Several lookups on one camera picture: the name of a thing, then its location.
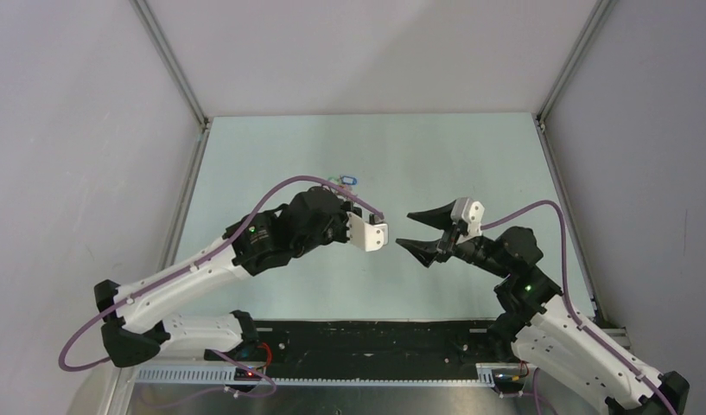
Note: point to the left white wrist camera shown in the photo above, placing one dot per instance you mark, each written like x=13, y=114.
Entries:
x=367, y=236

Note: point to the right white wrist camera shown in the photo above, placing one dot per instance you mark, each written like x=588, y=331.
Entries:
x=466, y=215

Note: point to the right controller board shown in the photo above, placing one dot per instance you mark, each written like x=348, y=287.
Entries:
x=509, y=377

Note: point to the aluminium corner post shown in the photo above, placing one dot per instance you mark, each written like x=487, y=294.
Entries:
x=590, y=30
x=160, y=41

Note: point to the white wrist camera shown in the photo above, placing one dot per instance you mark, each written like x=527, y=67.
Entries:
x=466, y=215
x=367, y=236

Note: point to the controller board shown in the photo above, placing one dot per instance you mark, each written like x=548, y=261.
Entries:
x=255, y=374
x=509, y=377

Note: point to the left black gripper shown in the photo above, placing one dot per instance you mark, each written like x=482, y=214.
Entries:
x=346, y=207

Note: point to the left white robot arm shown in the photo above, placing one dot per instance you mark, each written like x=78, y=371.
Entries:
x=142, y=320

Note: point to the right aluminium corner post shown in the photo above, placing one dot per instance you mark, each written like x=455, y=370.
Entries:
x=590, y=30

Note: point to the white slotted cable duct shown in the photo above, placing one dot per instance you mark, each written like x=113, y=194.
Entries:
x=223, y=376

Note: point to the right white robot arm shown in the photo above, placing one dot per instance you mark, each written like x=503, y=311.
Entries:
x=539, y=324

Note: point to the left controller board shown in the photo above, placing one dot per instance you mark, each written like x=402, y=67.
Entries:
x=255, y=374

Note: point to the left aluminium corner post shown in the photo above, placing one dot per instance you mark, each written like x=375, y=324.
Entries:
x=160, y=41

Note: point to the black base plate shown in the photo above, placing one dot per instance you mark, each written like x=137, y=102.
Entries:
x=382, y=350

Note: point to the blue key tag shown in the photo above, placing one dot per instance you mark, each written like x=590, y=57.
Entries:
x=348, y=181

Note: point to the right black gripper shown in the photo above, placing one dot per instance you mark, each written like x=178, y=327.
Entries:
x=427, y=251

